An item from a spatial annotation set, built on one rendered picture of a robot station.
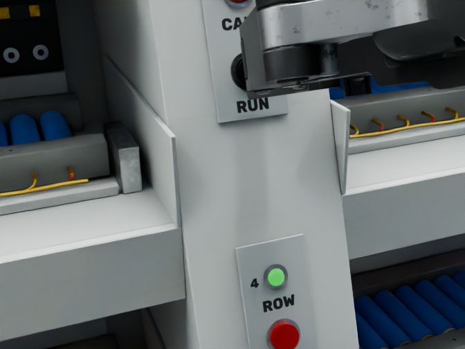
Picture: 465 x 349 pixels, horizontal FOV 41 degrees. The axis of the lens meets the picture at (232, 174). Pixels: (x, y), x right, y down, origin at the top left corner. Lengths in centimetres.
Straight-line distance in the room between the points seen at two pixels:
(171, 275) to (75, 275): 5
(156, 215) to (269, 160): 7
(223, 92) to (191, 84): 2
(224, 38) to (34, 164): 13
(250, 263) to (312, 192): 5
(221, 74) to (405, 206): 14
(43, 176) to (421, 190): 22
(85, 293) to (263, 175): 11
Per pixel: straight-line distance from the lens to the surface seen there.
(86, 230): 33
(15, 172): 38
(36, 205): 36
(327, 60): 16
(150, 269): 33
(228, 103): 33
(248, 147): 34
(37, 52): 49
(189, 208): 33
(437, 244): 62
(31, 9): 48
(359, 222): 38
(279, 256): 35
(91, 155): 38
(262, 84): 20
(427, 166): 41
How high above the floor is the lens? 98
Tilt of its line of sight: 6 degrees down
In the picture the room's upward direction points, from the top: 8 degrees counter-clockwise
